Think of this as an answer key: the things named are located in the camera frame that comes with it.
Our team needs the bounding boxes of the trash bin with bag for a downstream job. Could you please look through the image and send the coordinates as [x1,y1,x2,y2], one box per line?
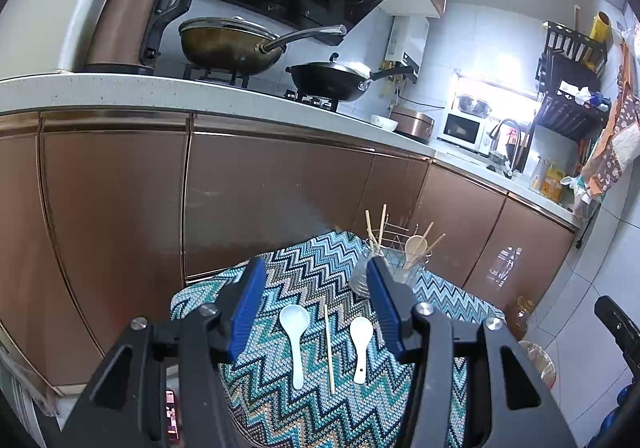
[517,340,557,391]

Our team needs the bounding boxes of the wok with glass lid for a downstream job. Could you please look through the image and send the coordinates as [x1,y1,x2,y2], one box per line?
[178,17,348,78]

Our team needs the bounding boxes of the steel pot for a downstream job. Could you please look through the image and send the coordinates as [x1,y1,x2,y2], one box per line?
[454,92,493,118]

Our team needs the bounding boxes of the patterned hanging apron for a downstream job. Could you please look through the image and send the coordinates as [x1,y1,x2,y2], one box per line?
[580,23,640,205]

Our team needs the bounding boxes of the wire utensil holder with tray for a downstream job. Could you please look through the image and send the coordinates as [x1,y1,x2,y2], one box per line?
[349,221,434,301]

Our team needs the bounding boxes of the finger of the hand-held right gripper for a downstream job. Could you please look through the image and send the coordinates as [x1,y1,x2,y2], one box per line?
[594,295,640,364]

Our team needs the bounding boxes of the white plastic bag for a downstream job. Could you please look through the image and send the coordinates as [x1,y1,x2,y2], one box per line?
[556,81,592,104]

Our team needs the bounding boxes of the white kitchen countertop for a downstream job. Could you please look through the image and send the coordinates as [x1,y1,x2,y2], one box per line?
[0,71,588,229]

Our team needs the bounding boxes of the yellow roll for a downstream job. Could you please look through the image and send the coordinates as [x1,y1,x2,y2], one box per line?
[582,11,614,69]

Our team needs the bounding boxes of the crumpled plastic bag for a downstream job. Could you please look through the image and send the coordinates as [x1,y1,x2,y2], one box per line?
[560,173,601,220]

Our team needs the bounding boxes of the copper and black kettle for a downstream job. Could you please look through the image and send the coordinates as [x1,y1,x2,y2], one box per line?
[82,0,213,76]

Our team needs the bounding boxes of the black gas stove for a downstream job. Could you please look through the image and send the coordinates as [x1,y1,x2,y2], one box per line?
[182,64,362,117]

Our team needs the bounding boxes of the yellow bottle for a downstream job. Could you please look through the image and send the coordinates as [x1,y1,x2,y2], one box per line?
[542,165,566,202]

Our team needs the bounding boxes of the white refrigerator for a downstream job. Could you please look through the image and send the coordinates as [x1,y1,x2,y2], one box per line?
[0,0,121,79]

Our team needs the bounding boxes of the white microwave oven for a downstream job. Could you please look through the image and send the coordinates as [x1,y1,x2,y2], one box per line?
[437,109,493,154]

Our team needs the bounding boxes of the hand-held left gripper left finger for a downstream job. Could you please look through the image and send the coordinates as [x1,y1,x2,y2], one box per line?
[60,255,268,448]

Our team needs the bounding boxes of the copper rice cooker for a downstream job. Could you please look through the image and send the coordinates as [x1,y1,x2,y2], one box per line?
[389,106,437,145]

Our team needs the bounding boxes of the white ceramic spoon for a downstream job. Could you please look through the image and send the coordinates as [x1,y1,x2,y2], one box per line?
[278,305,309,390]
[349,317,374,385]
[404,234,432,272]

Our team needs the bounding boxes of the kitchen faucet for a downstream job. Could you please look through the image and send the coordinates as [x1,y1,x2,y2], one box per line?
[487,118,526,179]

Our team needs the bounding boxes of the black dish rack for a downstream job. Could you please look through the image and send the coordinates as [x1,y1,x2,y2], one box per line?
[532,21,613,143]

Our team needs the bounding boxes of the teal zigzag cloth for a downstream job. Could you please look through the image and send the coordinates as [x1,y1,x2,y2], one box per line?
[170,228,506,448]

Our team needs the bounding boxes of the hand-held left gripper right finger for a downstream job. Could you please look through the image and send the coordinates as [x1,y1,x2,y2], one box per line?
[366,257,581,448]

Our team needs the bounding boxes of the cooking oil bottle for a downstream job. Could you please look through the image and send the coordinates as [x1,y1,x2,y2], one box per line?
[505,295,536,344]

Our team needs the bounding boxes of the black wok with lid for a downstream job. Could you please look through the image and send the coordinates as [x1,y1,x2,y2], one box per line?
[286,53,416,103]

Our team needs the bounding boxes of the white water heater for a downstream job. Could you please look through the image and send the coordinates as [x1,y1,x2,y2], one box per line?
[385,16,431,74]

